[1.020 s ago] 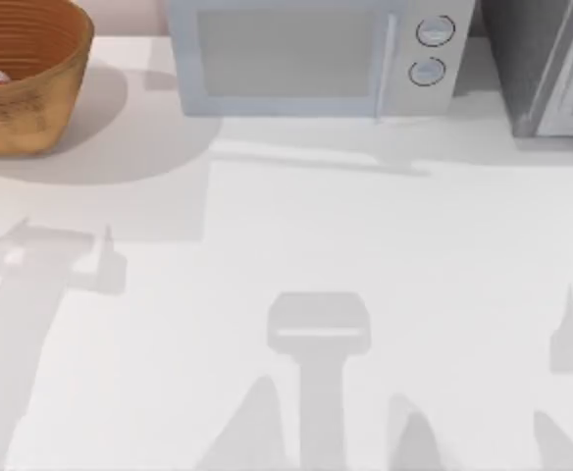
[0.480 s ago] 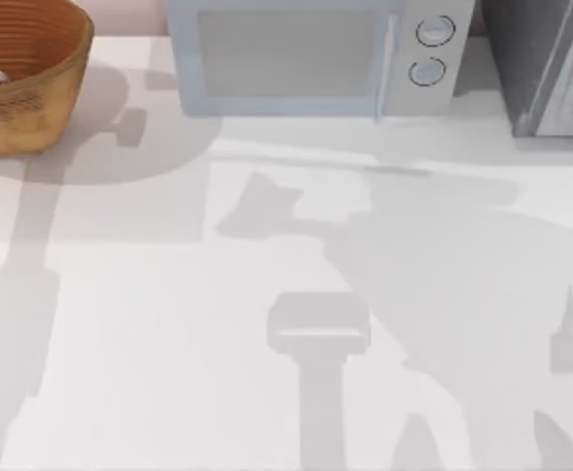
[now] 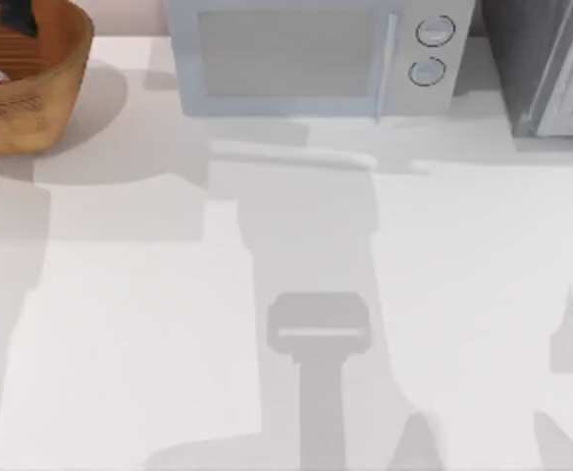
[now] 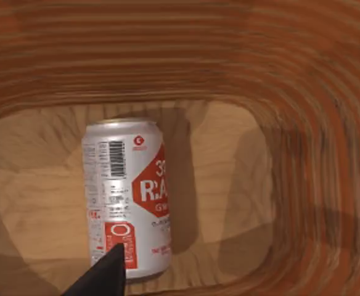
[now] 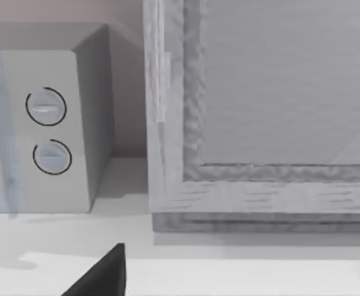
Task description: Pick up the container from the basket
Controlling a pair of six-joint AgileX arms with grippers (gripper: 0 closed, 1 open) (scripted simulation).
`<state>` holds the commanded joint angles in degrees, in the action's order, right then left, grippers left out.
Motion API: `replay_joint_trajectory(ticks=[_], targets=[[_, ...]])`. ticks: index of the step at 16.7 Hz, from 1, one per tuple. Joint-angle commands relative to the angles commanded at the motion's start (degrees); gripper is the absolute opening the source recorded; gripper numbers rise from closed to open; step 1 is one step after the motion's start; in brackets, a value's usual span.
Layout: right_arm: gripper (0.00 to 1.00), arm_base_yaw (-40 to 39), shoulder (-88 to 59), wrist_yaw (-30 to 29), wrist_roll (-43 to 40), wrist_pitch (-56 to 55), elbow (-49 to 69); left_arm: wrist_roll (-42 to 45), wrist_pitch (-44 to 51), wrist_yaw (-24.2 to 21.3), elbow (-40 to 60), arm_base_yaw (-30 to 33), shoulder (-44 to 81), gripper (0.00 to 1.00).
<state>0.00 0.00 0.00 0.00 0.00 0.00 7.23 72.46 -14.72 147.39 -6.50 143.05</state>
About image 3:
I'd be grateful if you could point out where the microwave oven door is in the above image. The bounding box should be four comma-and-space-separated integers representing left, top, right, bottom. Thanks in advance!
164, 0, 399, 118

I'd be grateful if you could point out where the microwave knob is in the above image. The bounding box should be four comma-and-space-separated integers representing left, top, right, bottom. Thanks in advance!
407, 56, 447, 88
414, 14, 457, 49

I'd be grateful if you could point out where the pale microwave oven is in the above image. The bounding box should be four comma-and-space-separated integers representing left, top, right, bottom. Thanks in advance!
162, 0, 478, 124

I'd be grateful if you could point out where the wooden basket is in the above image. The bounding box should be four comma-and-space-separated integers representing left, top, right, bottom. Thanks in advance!
0, 0, 95, 158

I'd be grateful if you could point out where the black object in basket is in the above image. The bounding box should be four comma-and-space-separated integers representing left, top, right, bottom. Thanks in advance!
0, 0, 39, 38

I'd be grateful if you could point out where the microwave door handle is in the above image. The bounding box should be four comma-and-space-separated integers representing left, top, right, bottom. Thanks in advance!
374, 13, 398, 124

